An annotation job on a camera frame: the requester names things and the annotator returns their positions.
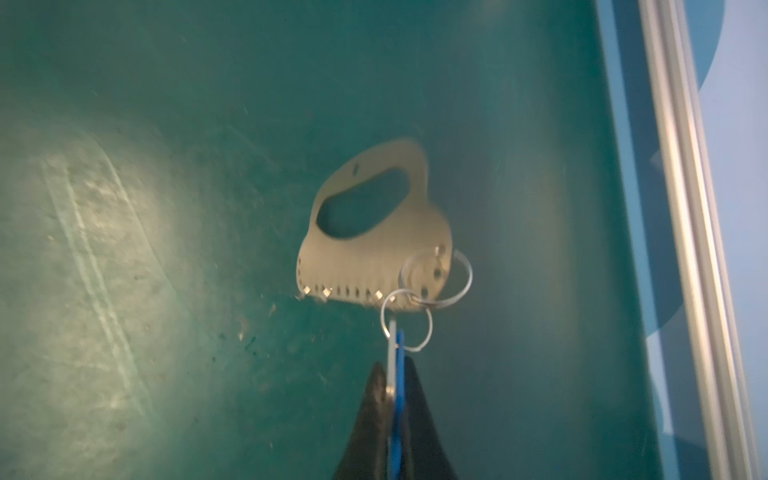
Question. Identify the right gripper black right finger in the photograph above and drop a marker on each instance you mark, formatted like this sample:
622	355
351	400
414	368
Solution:
423	456

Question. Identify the blue tag key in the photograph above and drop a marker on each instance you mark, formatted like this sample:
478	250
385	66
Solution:
395	374

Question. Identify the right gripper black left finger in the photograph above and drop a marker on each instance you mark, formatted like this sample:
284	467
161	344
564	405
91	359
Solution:
365	455

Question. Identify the silver perforated metal key plate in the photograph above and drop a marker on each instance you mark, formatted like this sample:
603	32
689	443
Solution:
403	263

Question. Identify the back horizontal aluminium frame bar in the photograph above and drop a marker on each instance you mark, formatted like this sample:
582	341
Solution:
723	394

